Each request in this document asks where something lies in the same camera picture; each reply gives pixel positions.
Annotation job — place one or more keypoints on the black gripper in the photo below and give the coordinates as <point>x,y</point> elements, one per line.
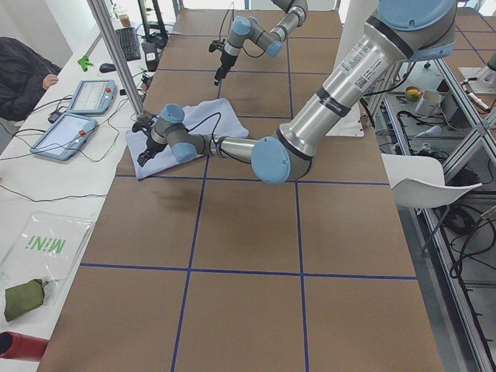
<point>224,62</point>
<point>151,146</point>

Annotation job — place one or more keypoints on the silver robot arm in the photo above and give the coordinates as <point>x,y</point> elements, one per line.
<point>395,31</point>
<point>246,34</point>

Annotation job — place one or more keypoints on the upper blue teach pendant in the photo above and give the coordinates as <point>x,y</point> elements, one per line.
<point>92,97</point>

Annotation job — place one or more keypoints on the blue teach pendant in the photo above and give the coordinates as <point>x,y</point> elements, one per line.
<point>92,97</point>
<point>65,137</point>

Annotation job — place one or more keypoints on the lower blue teach pendant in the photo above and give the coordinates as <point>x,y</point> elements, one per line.
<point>65,137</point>

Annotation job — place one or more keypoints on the black computer mouse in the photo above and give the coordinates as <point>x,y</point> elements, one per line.
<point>107,68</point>

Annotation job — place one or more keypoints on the black keyboard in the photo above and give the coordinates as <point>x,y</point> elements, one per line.
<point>129,43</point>

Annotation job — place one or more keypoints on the green plastic toy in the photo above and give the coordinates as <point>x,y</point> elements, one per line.
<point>84,62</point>

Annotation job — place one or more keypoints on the clear plastic bag green print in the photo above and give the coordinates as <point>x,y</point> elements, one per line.
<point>47,248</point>

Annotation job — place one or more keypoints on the person in black jacket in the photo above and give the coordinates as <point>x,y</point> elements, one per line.
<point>25,77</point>

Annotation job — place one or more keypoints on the olive green pouch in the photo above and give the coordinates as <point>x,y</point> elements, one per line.
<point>24,298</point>

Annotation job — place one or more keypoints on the white moulded chair seat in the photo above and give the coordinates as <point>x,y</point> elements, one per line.
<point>418,182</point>

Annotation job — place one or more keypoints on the red cylinder bottle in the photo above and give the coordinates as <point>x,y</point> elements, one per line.
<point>17,346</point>

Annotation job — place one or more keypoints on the aluminium frame post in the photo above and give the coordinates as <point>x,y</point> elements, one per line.
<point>104,22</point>

